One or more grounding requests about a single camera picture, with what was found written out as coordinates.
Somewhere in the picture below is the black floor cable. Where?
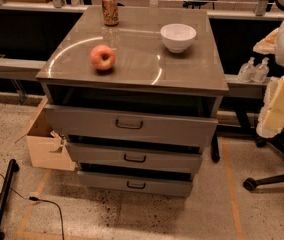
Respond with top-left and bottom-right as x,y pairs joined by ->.
0,159 -> 66,240

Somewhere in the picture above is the cardboard box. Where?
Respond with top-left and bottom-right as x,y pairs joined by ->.
17,96 -> 76,171

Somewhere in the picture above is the patterned drink can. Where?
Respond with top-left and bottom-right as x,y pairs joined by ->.
101,0 -> 119,26

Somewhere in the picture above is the red apple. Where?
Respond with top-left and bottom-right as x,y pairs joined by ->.
90,45 -> 115,71

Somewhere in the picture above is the black stand leg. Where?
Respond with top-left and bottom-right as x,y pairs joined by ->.
0,159 -> 19,240

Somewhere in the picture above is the clear pump bottle right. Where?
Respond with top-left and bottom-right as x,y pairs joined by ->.
251,57 -> 269,83

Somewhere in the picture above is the clear pump bottle left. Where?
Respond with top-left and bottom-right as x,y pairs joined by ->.
238,57 -> 255,82

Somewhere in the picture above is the grey drawer cabinet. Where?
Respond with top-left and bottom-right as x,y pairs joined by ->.
37,6 -> 228,183

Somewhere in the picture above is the grey middle drawer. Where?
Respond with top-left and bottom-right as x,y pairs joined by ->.
66,142 -> 202,174

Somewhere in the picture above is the clear pump bottle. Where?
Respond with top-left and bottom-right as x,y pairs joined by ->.
238,57 -> 255,82
251,57 -> 269,83

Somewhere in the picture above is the grey drawer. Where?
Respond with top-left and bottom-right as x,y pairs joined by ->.
45,104 -> 217,148
78,171 -> 193,197
66,142 -> 202,174

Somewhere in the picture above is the grey top drawer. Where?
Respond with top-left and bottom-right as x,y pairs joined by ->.
45,104 -> 217,148

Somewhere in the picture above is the grey bottom drawer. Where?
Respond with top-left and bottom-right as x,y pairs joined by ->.
78,171 -> 193,197

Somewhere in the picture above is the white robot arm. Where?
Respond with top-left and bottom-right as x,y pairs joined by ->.
253,20 -> 284,138

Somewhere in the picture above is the white bowl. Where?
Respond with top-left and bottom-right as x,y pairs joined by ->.
160,23 -> 197,53

